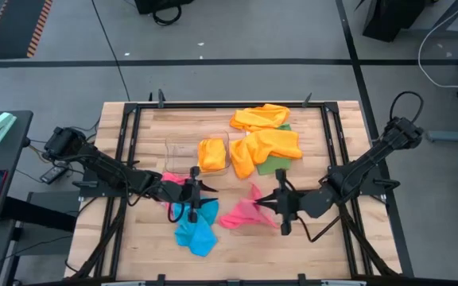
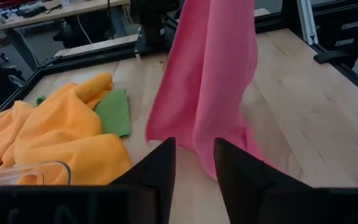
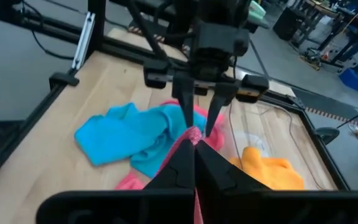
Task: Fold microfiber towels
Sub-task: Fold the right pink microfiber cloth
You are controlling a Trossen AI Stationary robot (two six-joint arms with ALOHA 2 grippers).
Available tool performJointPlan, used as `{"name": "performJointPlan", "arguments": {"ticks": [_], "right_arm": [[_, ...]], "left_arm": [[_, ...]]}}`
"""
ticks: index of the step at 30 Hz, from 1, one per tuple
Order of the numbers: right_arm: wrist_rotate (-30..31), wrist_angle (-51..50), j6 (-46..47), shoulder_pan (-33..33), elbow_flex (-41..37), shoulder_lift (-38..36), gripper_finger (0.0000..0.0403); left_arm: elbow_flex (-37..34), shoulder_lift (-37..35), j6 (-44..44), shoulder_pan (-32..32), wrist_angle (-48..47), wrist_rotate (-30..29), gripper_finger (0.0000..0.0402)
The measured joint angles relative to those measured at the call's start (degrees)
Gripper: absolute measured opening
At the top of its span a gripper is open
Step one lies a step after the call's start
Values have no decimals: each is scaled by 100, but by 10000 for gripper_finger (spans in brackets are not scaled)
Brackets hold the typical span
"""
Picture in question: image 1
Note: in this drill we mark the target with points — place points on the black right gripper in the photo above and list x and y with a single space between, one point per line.
288 202

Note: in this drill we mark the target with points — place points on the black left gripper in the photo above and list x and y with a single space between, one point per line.
192 194

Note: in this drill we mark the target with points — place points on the pink microfiber towel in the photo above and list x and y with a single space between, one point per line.
241 216
169 177

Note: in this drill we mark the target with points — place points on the orange microfiber towel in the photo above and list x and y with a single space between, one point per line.
261 149
261 117
212 155

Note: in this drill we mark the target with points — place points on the blue microfiber towel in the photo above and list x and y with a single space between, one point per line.
197 238

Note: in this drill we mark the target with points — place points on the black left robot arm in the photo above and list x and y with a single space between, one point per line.
105 168

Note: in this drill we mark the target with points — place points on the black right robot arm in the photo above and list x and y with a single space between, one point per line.
372 159

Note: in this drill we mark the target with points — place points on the green microfiber towel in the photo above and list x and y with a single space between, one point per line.
274 165

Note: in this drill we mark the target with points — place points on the clear plastic bin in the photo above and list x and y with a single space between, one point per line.
179 151

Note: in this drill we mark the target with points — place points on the black power adapter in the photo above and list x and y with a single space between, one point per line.
52 175

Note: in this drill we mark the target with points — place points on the grey desk foot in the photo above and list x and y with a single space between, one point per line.
455 136

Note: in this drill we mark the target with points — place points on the black side desk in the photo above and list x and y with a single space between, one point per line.
2 159

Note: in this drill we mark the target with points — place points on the black desk base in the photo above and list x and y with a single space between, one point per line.
388 18

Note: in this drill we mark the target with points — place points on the black floor mat orange edge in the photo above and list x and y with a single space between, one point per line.
14 28

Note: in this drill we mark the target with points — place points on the black metal table frame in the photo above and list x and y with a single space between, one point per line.
229 105

